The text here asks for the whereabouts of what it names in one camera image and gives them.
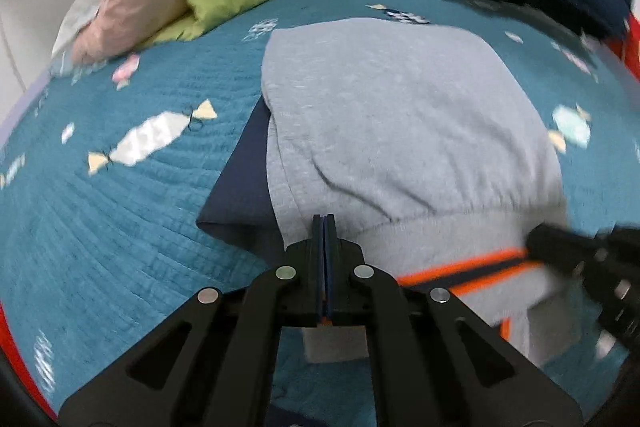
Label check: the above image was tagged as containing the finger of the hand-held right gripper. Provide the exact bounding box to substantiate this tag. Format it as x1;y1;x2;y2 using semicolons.
525;223;610;277

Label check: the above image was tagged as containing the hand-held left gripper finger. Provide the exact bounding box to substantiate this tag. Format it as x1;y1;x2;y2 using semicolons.
59;214;326;427
325;214;583;427

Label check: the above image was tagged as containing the grey jacket with navy sleeves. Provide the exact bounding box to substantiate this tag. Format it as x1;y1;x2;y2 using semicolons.
195;17;572;369

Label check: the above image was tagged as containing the teal candy print bedspread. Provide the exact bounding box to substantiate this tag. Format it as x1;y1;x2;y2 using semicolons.
0;0;640;427

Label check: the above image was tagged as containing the red cartoon cushion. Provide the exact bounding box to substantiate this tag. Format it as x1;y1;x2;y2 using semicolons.
619;9;640;80

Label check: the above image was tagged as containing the black garment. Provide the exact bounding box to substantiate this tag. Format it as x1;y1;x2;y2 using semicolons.
464;0;628;44

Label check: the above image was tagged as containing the white pillow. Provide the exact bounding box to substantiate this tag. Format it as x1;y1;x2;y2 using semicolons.
49;0;103;60

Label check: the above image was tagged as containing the red bed rail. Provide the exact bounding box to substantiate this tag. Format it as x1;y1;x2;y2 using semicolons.
0;302;57;420

